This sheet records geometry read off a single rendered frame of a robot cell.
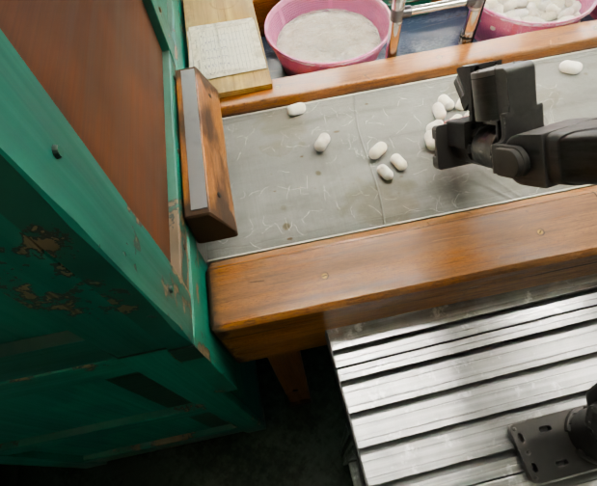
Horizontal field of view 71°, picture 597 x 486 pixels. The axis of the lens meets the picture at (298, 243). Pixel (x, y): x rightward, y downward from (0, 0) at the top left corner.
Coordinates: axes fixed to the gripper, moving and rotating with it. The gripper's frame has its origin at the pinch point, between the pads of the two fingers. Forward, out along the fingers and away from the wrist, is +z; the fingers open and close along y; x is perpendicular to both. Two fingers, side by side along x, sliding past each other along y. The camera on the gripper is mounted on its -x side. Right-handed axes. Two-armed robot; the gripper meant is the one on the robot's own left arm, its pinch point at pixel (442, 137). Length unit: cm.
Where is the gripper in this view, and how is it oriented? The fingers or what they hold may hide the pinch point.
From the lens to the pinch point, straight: 76.0
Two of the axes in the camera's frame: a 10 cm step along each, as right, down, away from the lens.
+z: -1.2, -3.2, 9.4
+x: 1.9, 9.2, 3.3
